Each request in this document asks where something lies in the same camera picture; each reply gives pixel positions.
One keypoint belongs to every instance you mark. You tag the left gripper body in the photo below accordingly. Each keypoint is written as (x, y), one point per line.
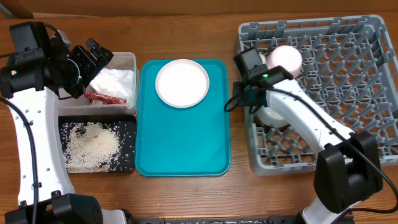
(71, 74)

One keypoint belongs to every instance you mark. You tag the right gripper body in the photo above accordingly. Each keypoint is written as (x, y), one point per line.
(257, 101)

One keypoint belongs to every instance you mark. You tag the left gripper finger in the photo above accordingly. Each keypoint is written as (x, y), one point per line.
(86, 64)
(102, 55)

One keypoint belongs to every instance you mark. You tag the grey bowl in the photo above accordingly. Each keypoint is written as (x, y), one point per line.
(270, 117)

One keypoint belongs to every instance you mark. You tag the white napkin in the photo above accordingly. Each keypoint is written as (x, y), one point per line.
(115, 83)

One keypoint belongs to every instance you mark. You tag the red snack wrapper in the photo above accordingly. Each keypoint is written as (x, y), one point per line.
(101, 99)

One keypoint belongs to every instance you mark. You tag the pink bowl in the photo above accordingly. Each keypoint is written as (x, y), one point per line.
(288, 57)

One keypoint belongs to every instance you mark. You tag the pink plate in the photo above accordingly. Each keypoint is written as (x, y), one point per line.
(182, 83)

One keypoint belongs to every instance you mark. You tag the white cup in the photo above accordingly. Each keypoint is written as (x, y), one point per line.
(263, 58)

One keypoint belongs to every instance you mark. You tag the wooden chopstick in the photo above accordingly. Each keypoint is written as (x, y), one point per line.
(198, 216)

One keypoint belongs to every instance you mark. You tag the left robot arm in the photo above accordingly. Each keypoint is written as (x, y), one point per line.
(41, 65)

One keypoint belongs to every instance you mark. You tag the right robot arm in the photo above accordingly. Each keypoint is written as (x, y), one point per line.
(348, 165)

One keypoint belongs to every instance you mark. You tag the grey dishwasher rack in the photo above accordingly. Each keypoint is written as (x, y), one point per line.
(349, 69)

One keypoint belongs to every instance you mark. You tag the clear plastic bin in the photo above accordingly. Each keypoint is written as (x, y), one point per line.
(81, 105)

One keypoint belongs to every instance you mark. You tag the black plastic tray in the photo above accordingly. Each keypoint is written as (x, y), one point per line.
(127, 143)

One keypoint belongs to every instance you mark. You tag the teal serving tray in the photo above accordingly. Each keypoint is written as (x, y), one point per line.
(194, 141)

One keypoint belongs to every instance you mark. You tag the pile of rice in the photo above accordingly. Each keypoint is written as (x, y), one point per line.
(90, 146)

